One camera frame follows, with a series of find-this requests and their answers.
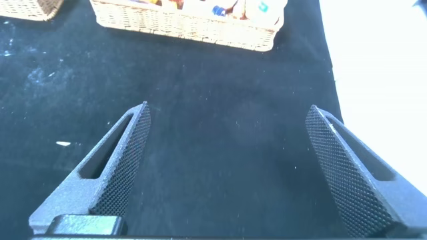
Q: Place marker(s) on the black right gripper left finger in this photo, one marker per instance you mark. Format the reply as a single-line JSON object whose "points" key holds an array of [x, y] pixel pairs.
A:
{"points": [[113, 173]]}

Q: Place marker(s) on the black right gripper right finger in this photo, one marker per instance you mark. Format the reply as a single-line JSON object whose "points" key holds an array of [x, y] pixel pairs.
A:
{"points": [[353, 180]]}

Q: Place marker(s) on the wicker basket with food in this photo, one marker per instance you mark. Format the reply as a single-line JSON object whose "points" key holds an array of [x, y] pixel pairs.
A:
{"points": [[187, 26]]}

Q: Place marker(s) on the wicker basket with household items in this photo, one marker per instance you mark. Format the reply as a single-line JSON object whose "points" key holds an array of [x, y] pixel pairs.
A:
{"points": [[30, 8]]}

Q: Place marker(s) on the white bottle with green label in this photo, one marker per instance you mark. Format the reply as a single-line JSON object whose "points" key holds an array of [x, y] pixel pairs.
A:
{"points": [[263, 10]]}

